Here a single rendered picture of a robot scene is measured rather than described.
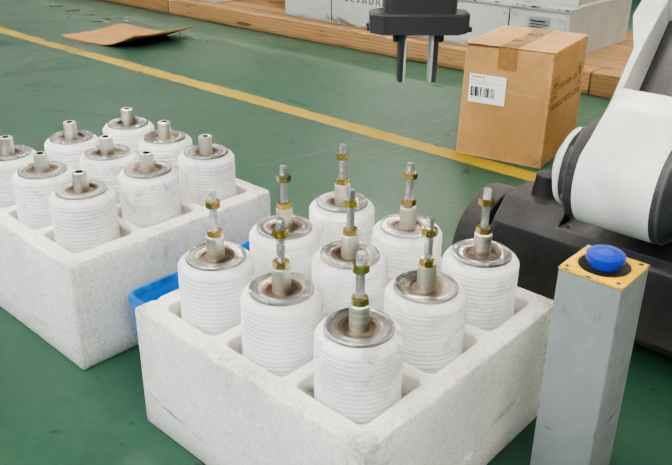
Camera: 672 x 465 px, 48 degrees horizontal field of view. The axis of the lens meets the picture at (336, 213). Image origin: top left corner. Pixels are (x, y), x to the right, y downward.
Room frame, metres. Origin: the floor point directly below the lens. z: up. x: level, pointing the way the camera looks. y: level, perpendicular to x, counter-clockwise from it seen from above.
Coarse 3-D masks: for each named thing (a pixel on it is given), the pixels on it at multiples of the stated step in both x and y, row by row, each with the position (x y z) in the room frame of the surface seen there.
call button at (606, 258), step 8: (592, 248) 0.71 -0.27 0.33; (600, 248) 0.71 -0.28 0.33; (608, 248) 0.71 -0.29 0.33; (616, 248) 0.71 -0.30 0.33; (592, 256) 0.70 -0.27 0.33; (600, 256) 0.69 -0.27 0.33; (608, 256) 0.69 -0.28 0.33; (616, 256) 0.69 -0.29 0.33; (624, 256) 0.70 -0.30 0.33; (592, 264) 0.70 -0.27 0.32; (600, 264) 0.69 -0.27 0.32; (608, 264) 0.68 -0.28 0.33; (616, 264) 0.68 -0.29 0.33; (624, 264) 0.69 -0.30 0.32
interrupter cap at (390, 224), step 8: (392, 216) 0.96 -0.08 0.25; (416, 216) 0.96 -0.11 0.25; (424, 216) 0.96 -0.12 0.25; (384, 224) 0.93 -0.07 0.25; (392, 224) 0.93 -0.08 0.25; (416, 224) 0.94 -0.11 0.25; (424, 224) 0.93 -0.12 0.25; (384, 232) 0.91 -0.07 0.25; (392, 232) 0.90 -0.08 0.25; (400, 232) 0.91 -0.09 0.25; (408, 232) 0.91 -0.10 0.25; (416, 232) 0.91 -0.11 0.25
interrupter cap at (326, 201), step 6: (330, 192) 1.04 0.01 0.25; (318, 198) 1.02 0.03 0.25; (324, 198) 1.02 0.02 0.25; (330, 198) 1.02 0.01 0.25; (360, 198) 1.02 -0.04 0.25; (366, 198) 1.02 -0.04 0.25; (318, 204) 1.00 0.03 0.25; (324, 204) 1.00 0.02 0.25; (330, 204) 1.00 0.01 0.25; (360, 204) 1.00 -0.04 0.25; (366, 204) 1.00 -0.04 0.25; (330, 210) 0.98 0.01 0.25; (336, 210) 0.98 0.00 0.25; (342, 210) 0.97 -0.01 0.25; (360, 210) 0.98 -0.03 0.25
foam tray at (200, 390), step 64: (512, 320) 0.81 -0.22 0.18; (192, 384) 0.75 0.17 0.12; (256, 384) 0.68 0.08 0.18; (448, 384) 0.68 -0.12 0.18; (512, 384) 0.78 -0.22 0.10; (192, 448) 0.76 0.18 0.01; (256, 448) 0.68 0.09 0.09; (320, 448) 0.61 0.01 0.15; (384, 448) 0.59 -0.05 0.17; (448, 448) 0.68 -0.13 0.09
